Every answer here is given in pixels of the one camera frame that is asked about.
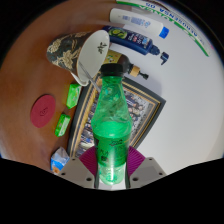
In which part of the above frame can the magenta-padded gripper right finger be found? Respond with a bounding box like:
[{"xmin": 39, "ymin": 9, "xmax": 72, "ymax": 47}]
[{"xmin": 125, "ymin": 145, "xmax": 167, "ymax": 189}]

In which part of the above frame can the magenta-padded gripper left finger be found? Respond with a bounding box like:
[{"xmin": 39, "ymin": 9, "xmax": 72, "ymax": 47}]
[{"xmin": 58, "ymin": 147, "xmax": 99, "ymax": 189}]

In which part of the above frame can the green plastic drink bottle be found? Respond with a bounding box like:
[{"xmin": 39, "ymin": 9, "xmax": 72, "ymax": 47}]
[{"xmin": 90, "ymin": 63, "xmax": 132, "ymax": 187}]

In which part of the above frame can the blue tissue pack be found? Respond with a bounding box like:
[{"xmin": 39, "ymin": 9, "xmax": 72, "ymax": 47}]
[{"xmin": 50, "ymin": 146, "xmax": 71, "ymax": 175}]

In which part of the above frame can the framed group picture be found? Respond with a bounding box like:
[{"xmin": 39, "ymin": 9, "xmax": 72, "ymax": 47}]
[{"xmin": 66, "ymin": 71, "xmax": 167, "ymax": 159}]

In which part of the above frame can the flat round red coaster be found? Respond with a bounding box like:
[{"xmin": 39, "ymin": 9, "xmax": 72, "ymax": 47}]
[{"xmin": 29, "ymin": 94, "xmax": 57, "ymax": 129}]

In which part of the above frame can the metal spoon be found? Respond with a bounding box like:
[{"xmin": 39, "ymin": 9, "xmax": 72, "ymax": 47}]
[{"xmin": 79, "ymin": 61, "xmax": 101, "ymax": 93}]

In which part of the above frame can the brown pump bottle yellow label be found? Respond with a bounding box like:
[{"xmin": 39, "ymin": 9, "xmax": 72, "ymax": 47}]
[{"xmin": 103, "ymin": 50, "xmax": 150, "ymax": 80}]

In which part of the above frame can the floral patterned cup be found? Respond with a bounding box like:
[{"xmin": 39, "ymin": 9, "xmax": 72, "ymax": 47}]
[{"xmin": 45, "ymin": 29, "xmax": 111, "ymax": 87}]

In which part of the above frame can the dark blue pump bottle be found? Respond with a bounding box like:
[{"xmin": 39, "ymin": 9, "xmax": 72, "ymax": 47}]
[{"xmin": 101, "ymin": 25, "xmax": 170, "ymax": 66}]

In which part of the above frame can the tall green-white printed pack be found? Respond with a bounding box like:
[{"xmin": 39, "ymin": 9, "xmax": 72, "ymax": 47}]
[{"xmin": 115, "ymin": 0, "xmax": 212, "ymax": 58}]

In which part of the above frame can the white bottle with blue cap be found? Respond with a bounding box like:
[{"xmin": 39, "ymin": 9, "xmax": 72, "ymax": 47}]
[{"xmin": 109, "ymin": 7, "xmax": 170, "ymax": 40}]

